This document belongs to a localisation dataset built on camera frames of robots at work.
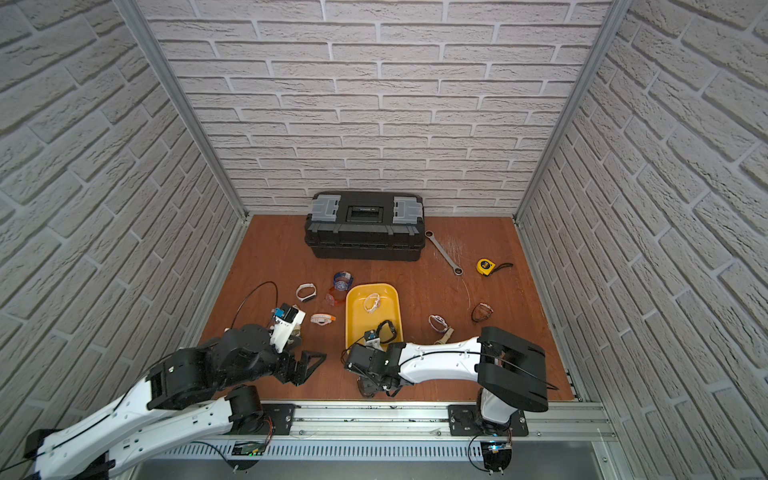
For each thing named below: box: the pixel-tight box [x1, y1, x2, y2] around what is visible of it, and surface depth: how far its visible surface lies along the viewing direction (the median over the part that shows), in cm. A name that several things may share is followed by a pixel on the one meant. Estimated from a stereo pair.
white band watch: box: [295, 283, 317, 303], surface depth 97 cm
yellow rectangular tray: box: [345, 283, 403, 353], surface depth 94 cm
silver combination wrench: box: [425, 230, 464, 276], surface depth 109 cm
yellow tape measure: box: [476, 258, 496, 276], surface depth 105 cm
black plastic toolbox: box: [304, 191, 425, 261], surface depth 98 cm
